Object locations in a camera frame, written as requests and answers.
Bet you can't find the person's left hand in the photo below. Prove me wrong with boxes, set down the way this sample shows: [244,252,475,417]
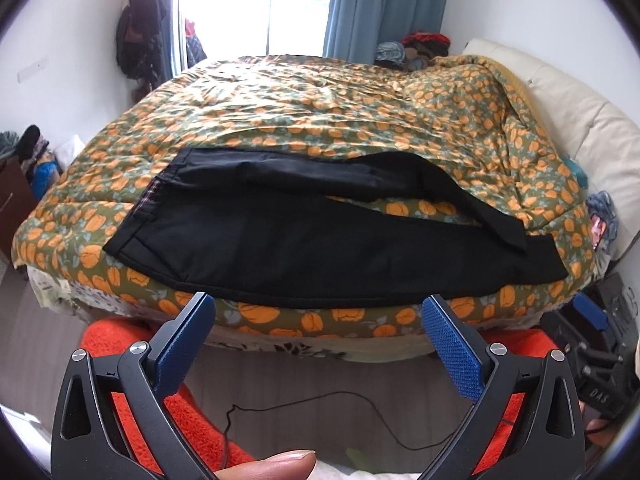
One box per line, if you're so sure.
[212,451,317,480]

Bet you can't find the white printed bed sheet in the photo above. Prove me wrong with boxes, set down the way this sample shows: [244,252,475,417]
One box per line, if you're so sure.
[26,265,436,363]

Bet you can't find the window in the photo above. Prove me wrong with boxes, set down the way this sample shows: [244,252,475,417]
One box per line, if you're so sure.
[172,0,341,73]

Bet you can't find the blue curtain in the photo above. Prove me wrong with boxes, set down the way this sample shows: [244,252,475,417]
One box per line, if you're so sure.
[322,0,453,65]

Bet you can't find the orange fruit print quilt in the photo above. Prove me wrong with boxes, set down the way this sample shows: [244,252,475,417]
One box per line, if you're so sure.
[12,54,608,339]

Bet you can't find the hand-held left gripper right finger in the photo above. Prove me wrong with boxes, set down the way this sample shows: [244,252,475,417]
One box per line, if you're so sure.
[421,294,586,480]

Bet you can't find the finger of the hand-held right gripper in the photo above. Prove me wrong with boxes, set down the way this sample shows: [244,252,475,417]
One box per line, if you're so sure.
[572,292,610,332]

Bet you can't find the black pants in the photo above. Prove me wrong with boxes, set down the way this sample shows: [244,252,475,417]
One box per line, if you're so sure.
[102,146,570,309]

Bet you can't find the pile of folded clothes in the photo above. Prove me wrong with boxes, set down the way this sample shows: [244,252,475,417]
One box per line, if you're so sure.
[375,31,452,72]

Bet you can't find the dark hanging clothes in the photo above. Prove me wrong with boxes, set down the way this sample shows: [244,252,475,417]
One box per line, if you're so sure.
[116,0,170,96]

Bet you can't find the cream padded headboard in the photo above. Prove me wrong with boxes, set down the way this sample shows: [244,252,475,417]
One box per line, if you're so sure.
[461,37,640,263]

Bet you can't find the brown wooden cabinet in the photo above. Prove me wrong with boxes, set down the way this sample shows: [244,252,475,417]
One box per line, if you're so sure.
[0,160,38,261]

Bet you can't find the blue-grey crumpled cloth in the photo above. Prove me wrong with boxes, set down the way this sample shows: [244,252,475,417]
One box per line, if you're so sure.
[586,191,621,261]

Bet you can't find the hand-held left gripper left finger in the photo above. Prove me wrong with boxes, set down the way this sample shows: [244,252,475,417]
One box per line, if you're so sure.
[50,291,236,480]

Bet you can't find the black cable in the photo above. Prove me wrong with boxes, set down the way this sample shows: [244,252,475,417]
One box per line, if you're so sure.
[220,391,473,480]

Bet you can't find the heap of dark and blue clothes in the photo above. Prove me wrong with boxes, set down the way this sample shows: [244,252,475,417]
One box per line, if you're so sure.
[0,125,63,201]

